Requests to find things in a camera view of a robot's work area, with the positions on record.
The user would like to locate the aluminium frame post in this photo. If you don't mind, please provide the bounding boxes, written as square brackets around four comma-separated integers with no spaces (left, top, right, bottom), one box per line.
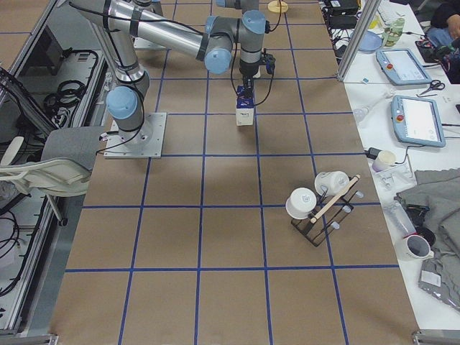
[336,0,381,81]

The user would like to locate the black scissors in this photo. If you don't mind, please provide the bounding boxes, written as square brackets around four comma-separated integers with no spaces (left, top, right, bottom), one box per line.
[416,79,446,97]

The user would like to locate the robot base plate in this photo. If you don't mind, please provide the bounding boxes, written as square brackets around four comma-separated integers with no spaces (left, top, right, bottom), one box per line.
[103,112,167,159]

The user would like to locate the grey cloth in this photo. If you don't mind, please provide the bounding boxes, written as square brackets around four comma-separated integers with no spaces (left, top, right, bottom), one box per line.
[395,169,459,310]

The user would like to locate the black power adapter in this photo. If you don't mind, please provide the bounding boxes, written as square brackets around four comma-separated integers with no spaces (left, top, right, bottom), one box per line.
[328,15,357,29]

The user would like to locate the green water bottle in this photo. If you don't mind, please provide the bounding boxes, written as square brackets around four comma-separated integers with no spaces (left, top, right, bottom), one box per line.
[382,17,405,47]

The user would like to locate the lower teach pendant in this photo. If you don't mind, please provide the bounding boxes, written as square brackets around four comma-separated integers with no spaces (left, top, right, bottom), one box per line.
[390,95,446,147]

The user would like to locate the white purple cup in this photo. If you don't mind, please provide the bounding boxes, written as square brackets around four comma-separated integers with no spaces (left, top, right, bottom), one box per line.
[372,150,396,173]

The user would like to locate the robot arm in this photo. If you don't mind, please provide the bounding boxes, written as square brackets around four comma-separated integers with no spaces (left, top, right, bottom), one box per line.
[215,0,259,14]

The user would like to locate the black wire cup rack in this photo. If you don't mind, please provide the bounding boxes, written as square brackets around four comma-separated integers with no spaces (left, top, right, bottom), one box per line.
[288,178,364,247]

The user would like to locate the white mug with red rim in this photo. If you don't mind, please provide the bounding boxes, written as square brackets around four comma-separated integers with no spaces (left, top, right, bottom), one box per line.
[395,234,434,261]

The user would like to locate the white cup on rack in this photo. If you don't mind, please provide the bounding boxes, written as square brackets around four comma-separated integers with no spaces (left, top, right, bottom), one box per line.
[314,171,349,196]
[285,188,317,220]

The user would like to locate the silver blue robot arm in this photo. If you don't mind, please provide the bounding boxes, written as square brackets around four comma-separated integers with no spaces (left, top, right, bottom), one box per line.
[69,1,275,110]

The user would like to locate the grey office chair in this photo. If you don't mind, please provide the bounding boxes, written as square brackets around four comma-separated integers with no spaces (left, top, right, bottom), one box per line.
[1,126,104,226]

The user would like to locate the wooden rod on rack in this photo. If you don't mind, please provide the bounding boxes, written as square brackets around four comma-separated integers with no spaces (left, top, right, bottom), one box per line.
[310,174,361,224]

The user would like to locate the blue white milk carton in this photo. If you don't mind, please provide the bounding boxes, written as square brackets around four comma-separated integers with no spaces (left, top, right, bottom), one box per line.
[236,94,254,126]

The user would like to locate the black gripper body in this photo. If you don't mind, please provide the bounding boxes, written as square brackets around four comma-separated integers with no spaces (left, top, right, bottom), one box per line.
[239,60,260,89]

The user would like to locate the upper teach pendant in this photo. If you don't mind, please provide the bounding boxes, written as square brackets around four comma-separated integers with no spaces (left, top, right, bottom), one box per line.
[375,49,432,86]

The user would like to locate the teach pendant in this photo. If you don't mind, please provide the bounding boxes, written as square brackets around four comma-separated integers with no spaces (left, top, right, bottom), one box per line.
[390,95,446,147]
[375,49,432,86]

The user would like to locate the light bulb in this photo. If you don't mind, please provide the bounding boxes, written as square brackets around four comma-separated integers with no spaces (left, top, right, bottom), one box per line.
[352,93,392,124]

